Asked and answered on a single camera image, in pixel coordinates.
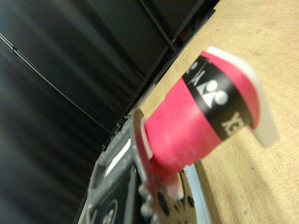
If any blue litter tray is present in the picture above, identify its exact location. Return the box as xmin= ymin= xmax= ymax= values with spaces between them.
xmin=185 ymin=163 xmax=213 ymax=224

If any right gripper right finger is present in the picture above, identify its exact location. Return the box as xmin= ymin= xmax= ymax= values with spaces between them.
xmin=132 ymin=109 xmax=184 ymax=222

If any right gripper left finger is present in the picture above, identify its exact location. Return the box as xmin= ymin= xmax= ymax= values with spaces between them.
xmin=80 ymin=111 xmax=138 ymax=224

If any white scoop with red handle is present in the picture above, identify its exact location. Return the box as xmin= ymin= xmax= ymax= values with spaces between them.
xmin=142 ymin=46 xmax=280 ymax=184

